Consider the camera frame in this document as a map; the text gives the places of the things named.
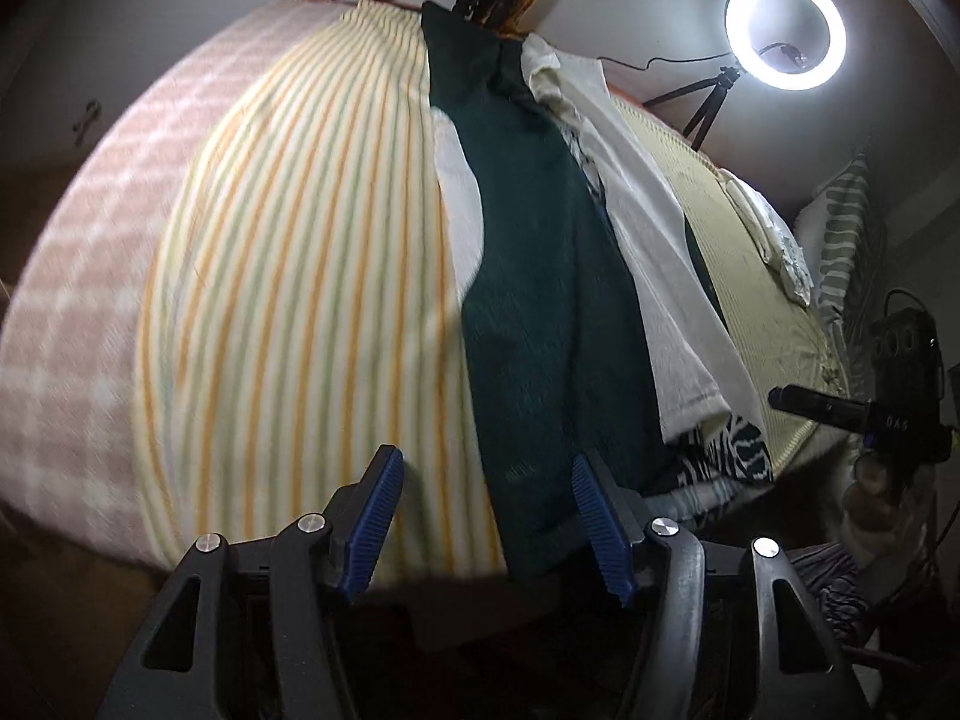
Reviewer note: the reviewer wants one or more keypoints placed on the folded white cloth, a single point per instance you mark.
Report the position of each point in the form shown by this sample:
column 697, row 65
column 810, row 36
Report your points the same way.
column 772, row 240

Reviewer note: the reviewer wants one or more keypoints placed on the person's right hand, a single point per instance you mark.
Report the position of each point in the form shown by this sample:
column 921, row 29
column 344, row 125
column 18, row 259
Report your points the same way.
column 877, row 525

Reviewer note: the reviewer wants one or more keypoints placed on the green and white striped pillow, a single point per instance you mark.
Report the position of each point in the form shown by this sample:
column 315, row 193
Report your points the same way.
column 844, row 240

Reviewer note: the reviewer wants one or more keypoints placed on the green and white tree-print t-shirt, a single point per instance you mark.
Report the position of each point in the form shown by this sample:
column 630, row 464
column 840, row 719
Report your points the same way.
column 540, row 300

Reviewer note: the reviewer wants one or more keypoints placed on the metal door stopper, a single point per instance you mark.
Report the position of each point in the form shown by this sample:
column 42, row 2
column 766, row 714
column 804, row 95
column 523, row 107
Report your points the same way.
column 86, row 118

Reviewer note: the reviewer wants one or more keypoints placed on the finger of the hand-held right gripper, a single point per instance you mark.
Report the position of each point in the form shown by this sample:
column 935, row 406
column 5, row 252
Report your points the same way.
column 821, row 406

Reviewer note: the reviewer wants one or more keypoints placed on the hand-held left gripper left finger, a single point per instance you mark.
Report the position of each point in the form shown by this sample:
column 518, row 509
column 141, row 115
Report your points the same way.
column 367, row 525

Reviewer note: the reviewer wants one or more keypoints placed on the person's dark striped clothing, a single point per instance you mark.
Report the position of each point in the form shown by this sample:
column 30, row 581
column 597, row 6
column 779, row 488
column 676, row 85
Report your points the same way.
column 829, row 585

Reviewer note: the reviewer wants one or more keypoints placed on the pink checkered blanket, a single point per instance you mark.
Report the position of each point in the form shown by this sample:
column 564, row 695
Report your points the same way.
column 97, row 300

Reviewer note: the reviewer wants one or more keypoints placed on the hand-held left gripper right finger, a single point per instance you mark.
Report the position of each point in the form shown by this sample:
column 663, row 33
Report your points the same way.
column 600, row 532

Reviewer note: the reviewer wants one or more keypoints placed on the yellow striped cloth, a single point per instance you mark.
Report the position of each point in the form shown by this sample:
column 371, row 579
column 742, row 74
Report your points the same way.
column 300, row 277

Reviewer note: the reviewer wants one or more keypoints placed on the olive striped mat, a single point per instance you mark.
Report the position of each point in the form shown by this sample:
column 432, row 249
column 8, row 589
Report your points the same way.
column 757, row 330

